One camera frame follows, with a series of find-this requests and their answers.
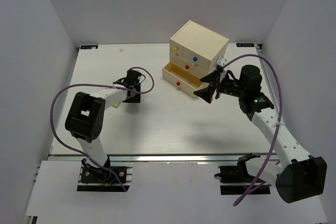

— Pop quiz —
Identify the blue knob drawer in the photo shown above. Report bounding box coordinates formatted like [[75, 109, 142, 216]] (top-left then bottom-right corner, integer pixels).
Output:
[[183, 48, 211, 70]]

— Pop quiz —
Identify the red knob drawer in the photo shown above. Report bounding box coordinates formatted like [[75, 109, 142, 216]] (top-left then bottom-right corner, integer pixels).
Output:
[[170, 52, 208, 78], [162, 62, 205, 97]]

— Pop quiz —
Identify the cream drawer cabinet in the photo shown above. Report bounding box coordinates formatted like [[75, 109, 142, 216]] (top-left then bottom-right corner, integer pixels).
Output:
[[170, 20, 229, 73]]

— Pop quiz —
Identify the yellow knob drawer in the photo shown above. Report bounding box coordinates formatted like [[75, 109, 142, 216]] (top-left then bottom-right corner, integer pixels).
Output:
[[170, 39, 184, 57]]

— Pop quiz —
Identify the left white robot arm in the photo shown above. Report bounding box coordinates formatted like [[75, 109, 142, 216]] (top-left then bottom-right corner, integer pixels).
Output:
[[65, 70, 142, 168]]

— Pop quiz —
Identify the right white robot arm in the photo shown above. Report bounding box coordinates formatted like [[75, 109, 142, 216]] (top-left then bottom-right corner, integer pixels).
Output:
[[194, 65, 327, 203]]

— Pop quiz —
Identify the right blue label sticker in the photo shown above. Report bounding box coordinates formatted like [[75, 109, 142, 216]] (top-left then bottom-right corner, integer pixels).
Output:
[[236, 43, 255, 47]]

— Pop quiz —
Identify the blue label sticker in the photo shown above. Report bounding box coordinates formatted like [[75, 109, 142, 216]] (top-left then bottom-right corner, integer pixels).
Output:
[[236, 43, 255, 47], [80, 45, 98, 50]]

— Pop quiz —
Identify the left blue label sticker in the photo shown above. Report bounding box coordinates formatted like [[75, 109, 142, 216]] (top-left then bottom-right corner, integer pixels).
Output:
[[80, 45, 98, 50]]

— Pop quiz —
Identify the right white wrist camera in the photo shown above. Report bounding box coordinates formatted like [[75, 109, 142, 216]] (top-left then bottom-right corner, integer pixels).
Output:
[[217, 56, 227, 82]]

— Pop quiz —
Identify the aluminium right rail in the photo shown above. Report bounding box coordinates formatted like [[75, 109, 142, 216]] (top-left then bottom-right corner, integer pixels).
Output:
[[256, 43, 294, 154]]

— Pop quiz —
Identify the aluminium rail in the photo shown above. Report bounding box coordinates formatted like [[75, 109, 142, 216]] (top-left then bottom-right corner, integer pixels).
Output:
[[256, 43, 294, 154], [47, 154, 279, 163]]

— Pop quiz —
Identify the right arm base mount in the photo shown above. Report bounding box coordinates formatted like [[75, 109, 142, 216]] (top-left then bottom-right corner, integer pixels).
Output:
[[214, 166, 254, 196]]

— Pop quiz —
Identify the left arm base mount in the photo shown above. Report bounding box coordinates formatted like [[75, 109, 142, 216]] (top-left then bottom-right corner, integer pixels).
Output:
[[77, 158, 133, 193]]

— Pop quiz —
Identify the aluminium front rail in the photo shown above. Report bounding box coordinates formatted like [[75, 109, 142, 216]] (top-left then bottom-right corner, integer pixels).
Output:
[[47, 154, 279, 163]]

